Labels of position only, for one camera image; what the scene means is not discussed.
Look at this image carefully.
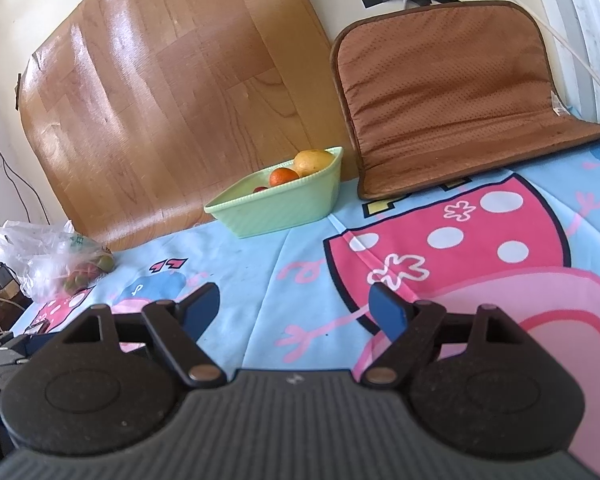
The wood-pattern board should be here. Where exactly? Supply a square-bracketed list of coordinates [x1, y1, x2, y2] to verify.
[17, 0, 351, 252]

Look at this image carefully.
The thin dark wall cable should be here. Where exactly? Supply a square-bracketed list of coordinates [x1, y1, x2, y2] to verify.
[0, 112, 73, 223]

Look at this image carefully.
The brown seat cushion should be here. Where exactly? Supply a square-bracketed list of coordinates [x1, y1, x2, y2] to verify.
[329, 1, 600, 202]

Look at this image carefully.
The cartoon pig printed blanket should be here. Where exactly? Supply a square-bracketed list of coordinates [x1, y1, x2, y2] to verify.
[10, 135, 600, 461]

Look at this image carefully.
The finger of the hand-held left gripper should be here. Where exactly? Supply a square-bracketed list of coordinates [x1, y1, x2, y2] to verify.
[9, 332, 61, 361]

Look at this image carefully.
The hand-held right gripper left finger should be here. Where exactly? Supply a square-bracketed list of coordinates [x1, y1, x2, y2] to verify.
[62, 282, 227, 388]

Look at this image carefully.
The large yellow grapefruit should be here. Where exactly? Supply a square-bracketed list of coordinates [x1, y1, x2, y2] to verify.
[293, 149, 335, 177]

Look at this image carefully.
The small orange mandarin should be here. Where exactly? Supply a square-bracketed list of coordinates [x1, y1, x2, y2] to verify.
[269, 167, 301, 187]

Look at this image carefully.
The light green plastic basket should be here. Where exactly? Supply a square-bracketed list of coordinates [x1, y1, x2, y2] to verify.
[203, 146, 344, 239]

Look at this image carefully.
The dark box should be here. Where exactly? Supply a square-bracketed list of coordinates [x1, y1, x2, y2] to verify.
[0, 261, 21, 301]

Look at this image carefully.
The beige tube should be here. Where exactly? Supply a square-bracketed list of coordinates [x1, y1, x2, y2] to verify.
[467, 0, 600, 111]

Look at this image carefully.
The bunch of mixed cherry tomatoes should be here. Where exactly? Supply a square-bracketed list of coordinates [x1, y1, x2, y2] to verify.
[62, 252, 115, 293]

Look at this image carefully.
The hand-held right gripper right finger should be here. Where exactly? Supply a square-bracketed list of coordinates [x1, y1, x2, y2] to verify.
[362, 282, 531, 388]

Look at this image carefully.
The clear plastic bag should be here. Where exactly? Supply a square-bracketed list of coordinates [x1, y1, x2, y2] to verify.
[0, 220, 116, 305]

